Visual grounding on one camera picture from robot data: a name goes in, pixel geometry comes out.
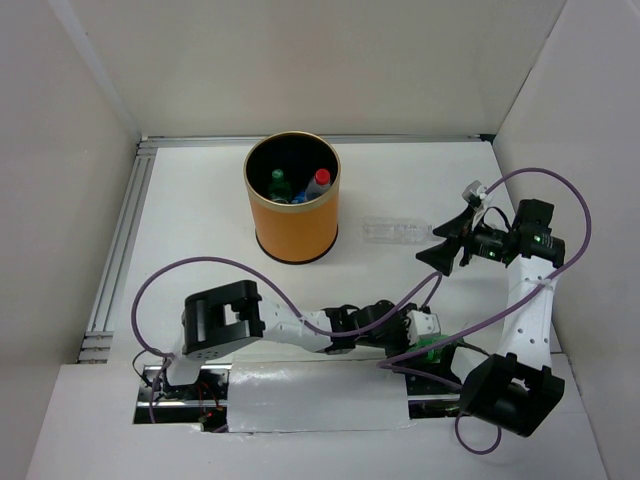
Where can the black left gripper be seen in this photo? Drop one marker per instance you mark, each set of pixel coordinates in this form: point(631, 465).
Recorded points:
point(404, 339)

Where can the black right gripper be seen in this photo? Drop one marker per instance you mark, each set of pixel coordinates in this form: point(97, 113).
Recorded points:
point(442, 256)

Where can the clear bottle without label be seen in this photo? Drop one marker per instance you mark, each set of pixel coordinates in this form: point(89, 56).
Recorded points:
point(394, 230)

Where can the clear bottle red label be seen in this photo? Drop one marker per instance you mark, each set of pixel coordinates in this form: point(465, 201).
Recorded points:
point(319, 184)

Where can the clear bottle blue label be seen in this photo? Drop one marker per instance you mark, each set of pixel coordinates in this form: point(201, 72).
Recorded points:
point(300, 198)

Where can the small green bottle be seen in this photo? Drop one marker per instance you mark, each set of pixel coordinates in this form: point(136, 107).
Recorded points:
point(279, 190)

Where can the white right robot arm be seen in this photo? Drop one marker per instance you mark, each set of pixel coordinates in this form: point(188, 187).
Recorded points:
point(513, 388)

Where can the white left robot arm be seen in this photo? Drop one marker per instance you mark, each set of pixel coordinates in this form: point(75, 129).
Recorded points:
point(223, 320)

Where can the orange cylindrical bin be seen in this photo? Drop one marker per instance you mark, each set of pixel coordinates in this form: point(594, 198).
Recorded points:
point(293, 233)

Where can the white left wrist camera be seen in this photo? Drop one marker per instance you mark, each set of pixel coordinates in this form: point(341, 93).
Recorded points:
point(422, 326)

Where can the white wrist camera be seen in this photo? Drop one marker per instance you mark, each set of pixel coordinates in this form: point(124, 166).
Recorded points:
point(475, 195)
point(422, 326)

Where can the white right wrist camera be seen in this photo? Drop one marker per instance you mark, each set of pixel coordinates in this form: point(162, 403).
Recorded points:
point(475, 195)

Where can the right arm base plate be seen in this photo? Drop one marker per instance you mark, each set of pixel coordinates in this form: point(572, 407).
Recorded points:
point(430, 399)

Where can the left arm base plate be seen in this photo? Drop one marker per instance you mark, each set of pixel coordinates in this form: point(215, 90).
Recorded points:
point(203, 404)

